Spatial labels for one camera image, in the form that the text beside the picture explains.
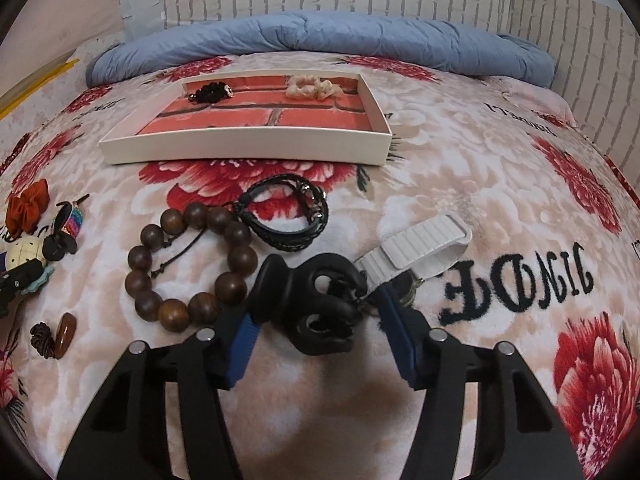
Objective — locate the striped colourful hair clip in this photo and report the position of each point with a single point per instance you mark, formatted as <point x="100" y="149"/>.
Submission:
<point x="72" y="222"/>

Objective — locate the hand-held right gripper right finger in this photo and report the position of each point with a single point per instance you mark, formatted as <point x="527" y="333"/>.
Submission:
<point x="400" y="340"/>

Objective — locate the rolled blue quilt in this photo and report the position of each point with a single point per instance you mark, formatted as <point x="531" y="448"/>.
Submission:
<point x="300" y="30"/>

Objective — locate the floral printed blanket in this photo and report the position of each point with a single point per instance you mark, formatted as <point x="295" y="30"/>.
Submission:
<point x="475" y="160"/>

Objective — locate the black hair claw clip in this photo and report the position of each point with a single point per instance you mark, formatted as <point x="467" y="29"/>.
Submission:
<point x="325" y="280"/>

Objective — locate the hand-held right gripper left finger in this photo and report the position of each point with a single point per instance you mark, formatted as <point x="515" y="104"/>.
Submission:
<point x="240" y="355"/>

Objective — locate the white tray with brick liner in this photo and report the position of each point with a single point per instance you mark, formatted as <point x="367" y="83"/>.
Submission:
<point x="250" y="147"/>

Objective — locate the dark brown flower clip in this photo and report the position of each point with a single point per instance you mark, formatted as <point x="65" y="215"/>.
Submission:
<point x="42" y="340"/>

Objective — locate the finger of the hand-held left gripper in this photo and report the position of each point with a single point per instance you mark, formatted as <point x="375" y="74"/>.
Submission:
<point x="15" y="277"/>

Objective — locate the brown oval hair clip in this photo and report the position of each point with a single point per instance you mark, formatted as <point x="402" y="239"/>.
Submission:
<point x="64" y="345"/>

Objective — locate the black hair scrunchie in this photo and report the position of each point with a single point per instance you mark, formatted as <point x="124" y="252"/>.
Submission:
<point x="207" y="92"/>

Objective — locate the cream hair scrunchie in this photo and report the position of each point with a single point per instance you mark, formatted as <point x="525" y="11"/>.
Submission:
<point x="305" y="87"/>

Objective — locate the yellow edge strip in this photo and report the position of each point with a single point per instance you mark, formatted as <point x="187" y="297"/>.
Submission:
<point x="50" y="72"/>

